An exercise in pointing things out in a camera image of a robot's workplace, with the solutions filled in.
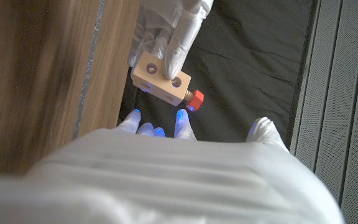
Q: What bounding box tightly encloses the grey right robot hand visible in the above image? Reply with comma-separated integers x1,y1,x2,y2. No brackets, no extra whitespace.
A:
0,108,345,224

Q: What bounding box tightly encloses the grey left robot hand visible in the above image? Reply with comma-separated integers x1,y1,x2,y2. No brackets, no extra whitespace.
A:
127,0,214,80

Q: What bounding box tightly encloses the wooden block with holes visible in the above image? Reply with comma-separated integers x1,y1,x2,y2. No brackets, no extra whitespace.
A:
131,50,192,108

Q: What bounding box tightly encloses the red-headed wooden screw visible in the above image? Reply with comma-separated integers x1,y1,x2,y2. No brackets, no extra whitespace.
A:
183,89,204,112

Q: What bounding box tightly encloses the black backdrop curtain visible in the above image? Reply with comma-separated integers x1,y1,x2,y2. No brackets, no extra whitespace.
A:
117,0,318,147

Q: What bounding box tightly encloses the grey tape outline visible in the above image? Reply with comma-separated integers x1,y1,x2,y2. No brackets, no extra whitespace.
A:
71,0,106,140

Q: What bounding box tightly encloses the grey perforated panel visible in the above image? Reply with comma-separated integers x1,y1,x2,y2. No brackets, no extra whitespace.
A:
289,0,358,224

